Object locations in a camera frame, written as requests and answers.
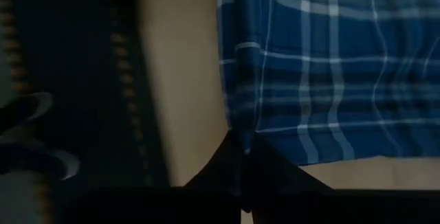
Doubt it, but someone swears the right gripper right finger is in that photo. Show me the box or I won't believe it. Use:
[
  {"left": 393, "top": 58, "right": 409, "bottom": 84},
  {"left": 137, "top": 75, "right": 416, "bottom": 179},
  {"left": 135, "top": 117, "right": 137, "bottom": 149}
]
[{"left": 247, "top": 133, "right": 333, "bottom": 190}]

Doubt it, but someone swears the blue plaid shirt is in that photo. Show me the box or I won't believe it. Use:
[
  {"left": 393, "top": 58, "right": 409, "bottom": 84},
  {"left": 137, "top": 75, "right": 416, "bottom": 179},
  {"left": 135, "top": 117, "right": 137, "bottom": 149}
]
[{"left": 215, "top": 0, "right": 440, "bottom": 167}]

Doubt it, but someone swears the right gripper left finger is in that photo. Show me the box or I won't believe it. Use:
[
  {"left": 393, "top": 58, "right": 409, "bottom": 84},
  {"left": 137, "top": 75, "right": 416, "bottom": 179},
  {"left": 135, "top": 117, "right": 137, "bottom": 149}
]
[{"left": 184, "top": 131, "right": 248, "bottom": 190}]

